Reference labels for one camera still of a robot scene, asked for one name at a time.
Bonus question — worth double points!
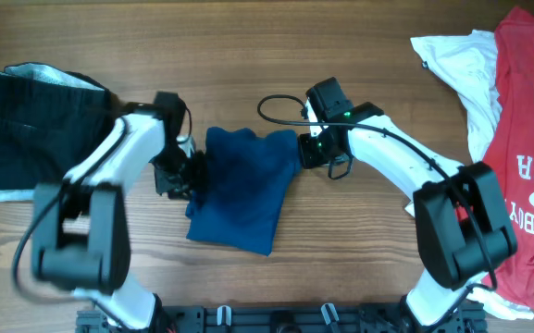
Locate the left black cable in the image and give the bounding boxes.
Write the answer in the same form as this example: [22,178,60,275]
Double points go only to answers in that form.
[10,115,133,332]

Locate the black folded shorts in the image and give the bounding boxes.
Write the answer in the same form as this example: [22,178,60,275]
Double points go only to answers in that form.
[0,62,119,191]

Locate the light grey folded garment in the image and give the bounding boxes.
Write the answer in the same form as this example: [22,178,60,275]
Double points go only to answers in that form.
[0,63,110,203]

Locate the blue polo shirt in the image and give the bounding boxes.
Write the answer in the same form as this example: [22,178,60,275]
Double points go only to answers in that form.
[186,127,302,256]

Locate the black cable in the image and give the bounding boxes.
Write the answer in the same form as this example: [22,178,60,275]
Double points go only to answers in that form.
[256,94,499,332]
[10,115,133,332]

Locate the white shirt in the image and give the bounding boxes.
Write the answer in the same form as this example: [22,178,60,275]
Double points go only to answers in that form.
[410,30,534,320]

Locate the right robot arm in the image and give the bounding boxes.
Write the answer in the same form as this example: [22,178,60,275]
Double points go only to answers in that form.
[299,78,518,332]

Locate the right black cable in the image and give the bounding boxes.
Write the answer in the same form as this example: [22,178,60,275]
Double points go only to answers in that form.
[256,94,499,332]

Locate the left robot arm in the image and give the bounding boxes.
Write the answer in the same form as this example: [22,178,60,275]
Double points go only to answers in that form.
[29,92,207,332]

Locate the red printed t-shirt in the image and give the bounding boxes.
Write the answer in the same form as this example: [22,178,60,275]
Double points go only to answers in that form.
[483,6,534,310]

